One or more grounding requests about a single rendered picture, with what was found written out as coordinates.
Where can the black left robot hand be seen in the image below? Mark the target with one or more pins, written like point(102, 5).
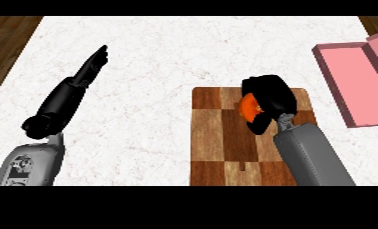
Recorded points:
point(59, 106)

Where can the checkered wooden cutting board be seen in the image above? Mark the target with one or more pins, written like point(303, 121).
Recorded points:
point(222, 139)

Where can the pink cardboard box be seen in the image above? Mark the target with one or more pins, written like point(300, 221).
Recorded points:
point(351, 83)

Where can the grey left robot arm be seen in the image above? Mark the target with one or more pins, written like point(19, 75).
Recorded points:
point(30, 166)

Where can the orange squash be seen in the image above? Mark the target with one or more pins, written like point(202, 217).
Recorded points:
point(248, 108)

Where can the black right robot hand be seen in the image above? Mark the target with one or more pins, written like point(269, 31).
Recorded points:
point(275, 94)

